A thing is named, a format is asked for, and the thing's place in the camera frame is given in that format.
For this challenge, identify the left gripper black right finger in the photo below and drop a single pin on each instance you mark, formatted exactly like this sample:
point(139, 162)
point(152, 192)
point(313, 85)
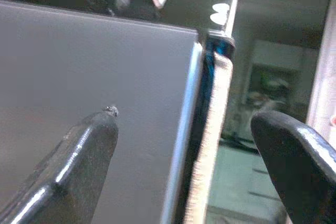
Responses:
point(302, 171)

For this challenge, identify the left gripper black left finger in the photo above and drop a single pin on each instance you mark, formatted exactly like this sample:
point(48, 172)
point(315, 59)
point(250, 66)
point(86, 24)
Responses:
point(73, 171)

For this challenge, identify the beige ribbed towel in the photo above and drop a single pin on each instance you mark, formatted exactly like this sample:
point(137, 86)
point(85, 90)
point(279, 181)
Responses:
point(210, 155)

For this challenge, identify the dark grey fridge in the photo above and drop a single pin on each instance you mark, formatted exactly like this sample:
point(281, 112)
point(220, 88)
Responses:
point(78, 64)

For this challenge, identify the green tinted glass sliding door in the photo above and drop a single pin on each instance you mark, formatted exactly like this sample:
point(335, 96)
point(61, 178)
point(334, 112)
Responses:
point(275, 77)

